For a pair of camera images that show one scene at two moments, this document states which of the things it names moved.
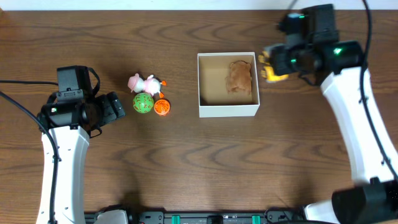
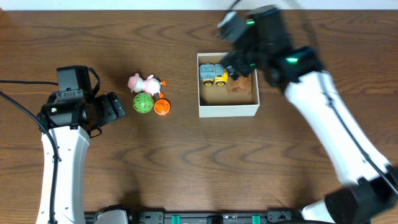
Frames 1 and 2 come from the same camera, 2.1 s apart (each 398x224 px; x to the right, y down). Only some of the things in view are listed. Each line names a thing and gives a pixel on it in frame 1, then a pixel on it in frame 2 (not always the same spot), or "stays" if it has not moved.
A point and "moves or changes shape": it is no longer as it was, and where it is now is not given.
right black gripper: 281,55 to 237,56
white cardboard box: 214,101 stays
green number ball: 143,102 stays
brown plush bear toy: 239,79 stays
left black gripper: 115,106 stays
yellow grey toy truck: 267,71 moves or changes shape
